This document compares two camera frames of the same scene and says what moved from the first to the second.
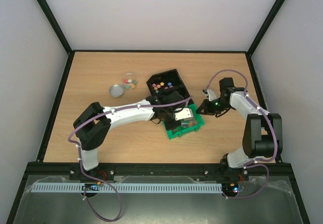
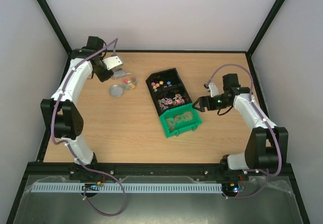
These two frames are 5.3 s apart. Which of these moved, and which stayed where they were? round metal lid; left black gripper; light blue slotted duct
Moved: left black gripper
Stayed: light blue slotted duct; round metal lid
